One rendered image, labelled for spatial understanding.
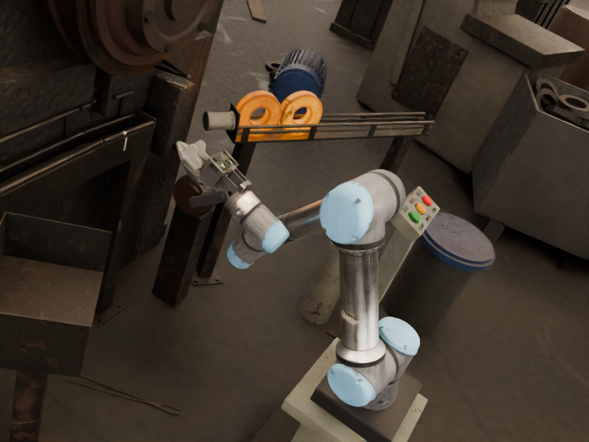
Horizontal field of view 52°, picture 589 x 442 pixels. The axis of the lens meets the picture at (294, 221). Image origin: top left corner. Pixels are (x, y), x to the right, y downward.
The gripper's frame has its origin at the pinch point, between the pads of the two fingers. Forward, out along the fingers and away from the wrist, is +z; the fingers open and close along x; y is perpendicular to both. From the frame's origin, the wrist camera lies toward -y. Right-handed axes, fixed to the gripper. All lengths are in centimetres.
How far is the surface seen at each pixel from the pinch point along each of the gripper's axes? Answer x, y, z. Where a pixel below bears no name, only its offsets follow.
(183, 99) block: -20.0, -3.2, 14.2
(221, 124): -34.3, -9.7, 5.6
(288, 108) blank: -53, 1, -4
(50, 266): 42.1, -12.7, -6.6
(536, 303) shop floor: -159, -35, -136
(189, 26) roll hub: -3.4, 24.5, 15.9
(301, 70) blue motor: -198, -56, 37
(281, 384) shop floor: -23, -57, -67
